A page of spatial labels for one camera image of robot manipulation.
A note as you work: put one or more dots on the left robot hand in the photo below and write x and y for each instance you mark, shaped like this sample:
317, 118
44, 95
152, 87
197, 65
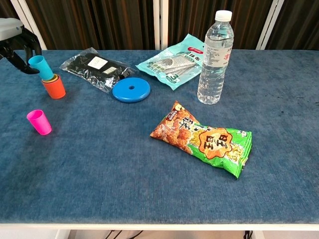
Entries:
10, 30

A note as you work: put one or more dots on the light blue plastic cup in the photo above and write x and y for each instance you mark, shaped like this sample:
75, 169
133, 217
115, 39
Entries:
41, 66

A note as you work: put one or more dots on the yellow plastic cup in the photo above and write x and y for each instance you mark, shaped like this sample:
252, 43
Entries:
55, 78

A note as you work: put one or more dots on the orange plastic cup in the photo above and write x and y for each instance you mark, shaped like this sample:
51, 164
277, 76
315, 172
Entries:
54, 89

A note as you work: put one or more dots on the pink plastic cup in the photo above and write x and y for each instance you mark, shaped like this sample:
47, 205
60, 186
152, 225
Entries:
40, 123

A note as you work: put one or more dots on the dark brown pleated curtain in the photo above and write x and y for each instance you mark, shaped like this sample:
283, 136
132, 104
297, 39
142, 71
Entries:
299, 25
99, 25
189, 17
6, 8

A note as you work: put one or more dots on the black item in clear bag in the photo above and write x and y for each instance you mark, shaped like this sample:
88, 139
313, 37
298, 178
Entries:
82, 67

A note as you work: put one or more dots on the blue disc with hole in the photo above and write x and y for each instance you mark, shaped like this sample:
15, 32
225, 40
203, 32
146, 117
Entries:
139, 92

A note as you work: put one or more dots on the teal cleaning cloth package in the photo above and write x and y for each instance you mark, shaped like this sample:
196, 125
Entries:
169, 64

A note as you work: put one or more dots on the blue table cloth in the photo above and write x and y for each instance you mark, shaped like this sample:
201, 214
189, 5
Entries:
112, 161

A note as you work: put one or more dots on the clear water bottle white cap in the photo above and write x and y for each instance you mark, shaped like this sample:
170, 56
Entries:
211, 74

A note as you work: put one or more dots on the orange green snack bag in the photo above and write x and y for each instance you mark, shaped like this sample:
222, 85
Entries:
204, 142

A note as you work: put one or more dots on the white frame post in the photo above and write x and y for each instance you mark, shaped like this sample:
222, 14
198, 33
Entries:
270, 25
27, 22
160, 25

